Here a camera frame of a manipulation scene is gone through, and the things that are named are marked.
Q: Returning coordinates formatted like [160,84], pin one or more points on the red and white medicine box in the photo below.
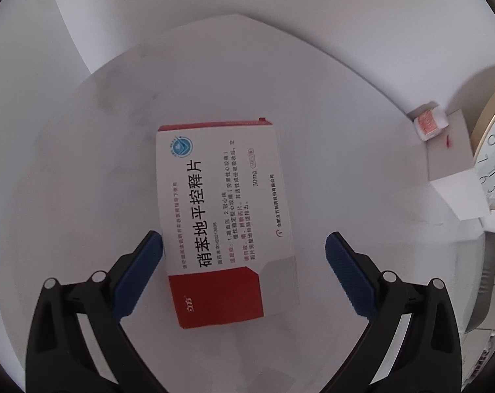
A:
[214,213]

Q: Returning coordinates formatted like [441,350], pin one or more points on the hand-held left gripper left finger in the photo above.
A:
[139,274]

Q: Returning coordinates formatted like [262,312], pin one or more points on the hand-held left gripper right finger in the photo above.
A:
[349,278]

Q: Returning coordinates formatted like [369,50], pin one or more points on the white cardboard box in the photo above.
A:
[452,163]

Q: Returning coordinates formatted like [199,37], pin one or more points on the grey device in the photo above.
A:
[487,282]

